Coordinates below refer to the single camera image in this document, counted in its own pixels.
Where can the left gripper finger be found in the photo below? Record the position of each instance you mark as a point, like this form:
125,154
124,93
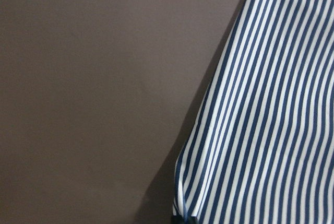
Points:
181,220

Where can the striped polo shirt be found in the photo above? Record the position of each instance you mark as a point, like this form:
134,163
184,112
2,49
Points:
261,149

